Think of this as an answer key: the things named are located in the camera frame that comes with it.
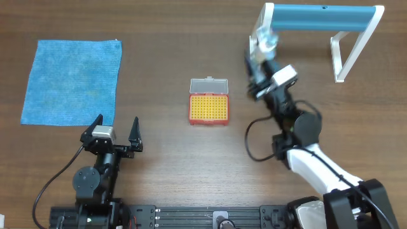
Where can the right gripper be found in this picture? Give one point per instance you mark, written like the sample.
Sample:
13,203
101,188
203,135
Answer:
280,95

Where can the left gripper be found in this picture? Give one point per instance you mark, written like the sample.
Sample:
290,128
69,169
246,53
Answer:
122,150

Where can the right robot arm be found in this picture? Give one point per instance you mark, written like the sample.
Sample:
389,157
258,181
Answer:
313,165

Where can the blue cloth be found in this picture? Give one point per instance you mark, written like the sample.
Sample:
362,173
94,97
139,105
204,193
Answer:
71,83

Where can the red and yellow tip box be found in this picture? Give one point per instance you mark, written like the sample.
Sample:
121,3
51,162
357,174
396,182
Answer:
209,109

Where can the white and blue stand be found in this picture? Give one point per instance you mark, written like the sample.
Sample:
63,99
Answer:
321,17

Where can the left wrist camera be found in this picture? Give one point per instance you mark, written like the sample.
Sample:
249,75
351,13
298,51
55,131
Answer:
103,132

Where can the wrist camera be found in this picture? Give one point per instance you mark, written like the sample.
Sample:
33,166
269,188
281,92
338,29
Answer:
284,76
103,132

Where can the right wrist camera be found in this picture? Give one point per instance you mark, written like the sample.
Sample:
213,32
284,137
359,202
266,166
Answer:
284,76

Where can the mounting rail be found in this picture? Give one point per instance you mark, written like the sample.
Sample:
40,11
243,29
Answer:
190,217

